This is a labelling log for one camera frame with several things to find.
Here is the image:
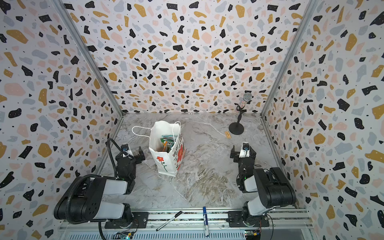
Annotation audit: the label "white paper bag red flowers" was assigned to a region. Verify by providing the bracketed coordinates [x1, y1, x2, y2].
[147, 121, 186, 177]

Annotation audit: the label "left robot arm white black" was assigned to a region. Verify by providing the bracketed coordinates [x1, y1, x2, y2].
[54, 147, 146, 228]

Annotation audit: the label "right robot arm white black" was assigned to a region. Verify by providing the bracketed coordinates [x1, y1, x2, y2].
[227, 143, 297, 228]

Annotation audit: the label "small wooden block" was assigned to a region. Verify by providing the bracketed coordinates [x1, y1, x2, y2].
[225, 131, 232, 139]

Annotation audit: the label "microphone on black stand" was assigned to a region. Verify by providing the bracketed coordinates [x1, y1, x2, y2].
[229, 93, 252, 135]

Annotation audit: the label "left circuit board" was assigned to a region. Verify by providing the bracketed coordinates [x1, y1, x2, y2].
[113, 231, 134, 240]

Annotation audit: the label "circuit board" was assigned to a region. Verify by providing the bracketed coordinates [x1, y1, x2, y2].
[113, 231, 134, 240]
[245, 230, 261, 240]

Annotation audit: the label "blue white marker pen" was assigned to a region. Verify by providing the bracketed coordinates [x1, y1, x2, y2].
[203, 207, 210, 238]

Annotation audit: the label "right circuit board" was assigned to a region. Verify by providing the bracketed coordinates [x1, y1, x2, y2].
[245, 230, 261, 240]

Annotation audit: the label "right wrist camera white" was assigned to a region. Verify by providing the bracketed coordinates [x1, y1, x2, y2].
[239, 142, 250, 158]

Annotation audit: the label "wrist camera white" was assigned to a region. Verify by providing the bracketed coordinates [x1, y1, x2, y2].
[121, 144, 134, 158]
[239, 142, 250, 158]

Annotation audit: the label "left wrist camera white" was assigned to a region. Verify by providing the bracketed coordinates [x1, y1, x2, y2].
[121, 144, 134, 158]

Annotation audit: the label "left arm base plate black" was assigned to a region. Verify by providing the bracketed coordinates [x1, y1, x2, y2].
[105, 212, 149, 230]

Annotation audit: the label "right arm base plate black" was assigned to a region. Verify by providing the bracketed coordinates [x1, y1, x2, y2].
[226, 211, 270, 228]

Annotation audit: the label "aluminium mounting rail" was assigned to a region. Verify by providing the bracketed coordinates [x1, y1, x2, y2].
[58, 207, 316, 240]

